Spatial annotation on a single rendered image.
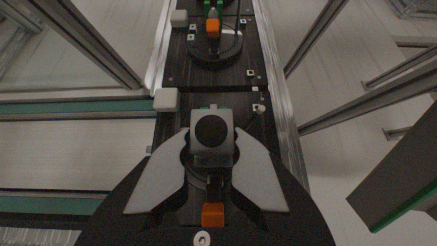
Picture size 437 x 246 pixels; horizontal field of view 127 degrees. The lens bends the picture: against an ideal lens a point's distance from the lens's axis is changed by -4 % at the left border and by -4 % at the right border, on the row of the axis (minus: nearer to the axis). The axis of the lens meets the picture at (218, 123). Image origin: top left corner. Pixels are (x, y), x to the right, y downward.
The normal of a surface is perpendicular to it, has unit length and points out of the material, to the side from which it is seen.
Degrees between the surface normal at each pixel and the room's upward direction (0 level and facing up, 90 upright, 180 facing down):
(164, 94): 0
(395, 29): 0
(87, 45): 90
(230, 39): 0
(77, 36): 90
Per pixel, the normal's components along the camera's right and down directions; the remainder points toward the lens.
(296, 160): 0.00, -0.32
